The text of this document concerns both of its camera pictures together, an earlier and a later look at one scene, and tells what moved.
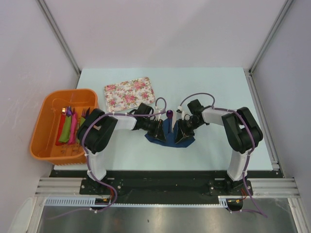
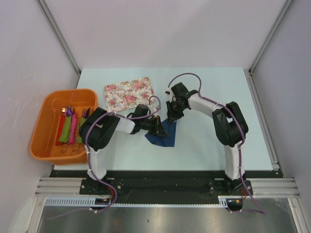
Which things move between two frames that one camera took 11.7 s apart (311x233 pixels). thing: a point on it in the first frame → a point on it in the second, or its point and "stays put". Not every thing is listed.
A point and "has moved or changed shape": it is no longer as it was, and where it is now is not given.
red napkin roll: x=58 y=142 stays put
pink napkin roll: x=73 y=131 stays put
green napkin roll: x=64 y=136 stays put
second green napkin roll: x=81 y=121 stays put
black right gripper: x=182 y=131 → x=172 y=116
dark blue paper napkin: x=170 y=137 has moved or changed shape
